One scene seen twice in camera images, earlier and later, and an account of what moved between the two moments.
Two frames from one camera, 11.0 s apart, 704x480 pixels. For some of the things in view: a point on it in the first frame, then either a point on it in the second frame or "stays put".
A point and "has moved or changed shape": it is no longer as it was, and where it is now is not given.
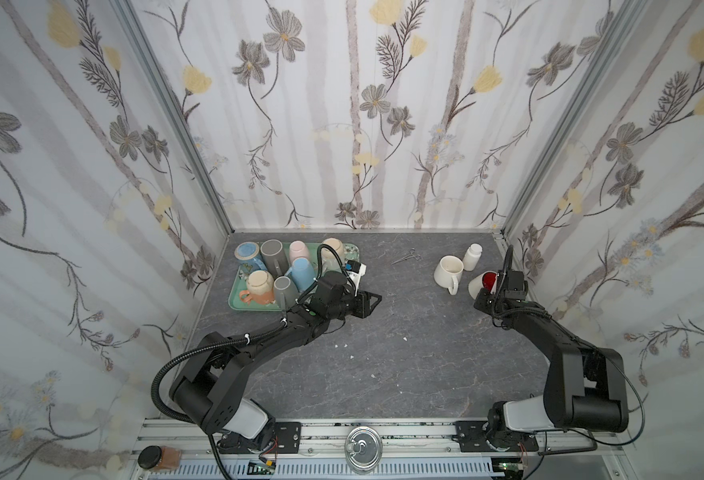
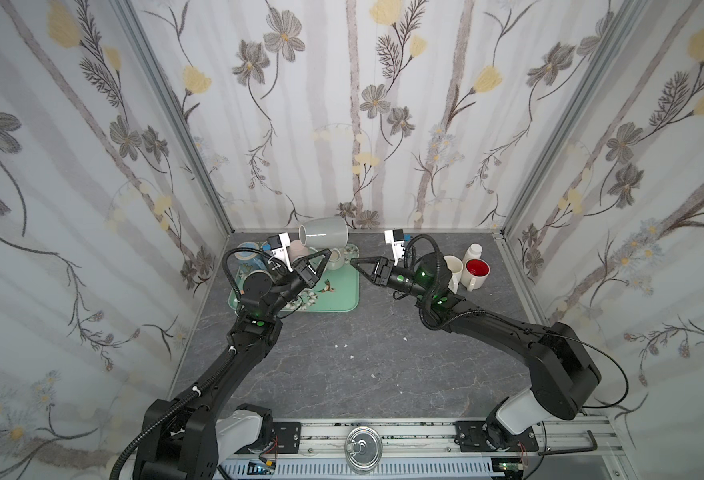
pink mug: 297,249 stays put
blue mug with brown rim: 248,256 stays put
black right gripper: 510,283 to 380,272
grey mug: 284,293 has moved or changed shape
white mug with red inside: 487,280 to 474,273
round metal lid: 363,449 stays put
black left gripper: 363,309 to 302,275
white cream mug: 448,271 stays put
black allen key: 550,452 stays put
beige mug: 329,260 stays put
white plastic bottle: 472,257 stays put
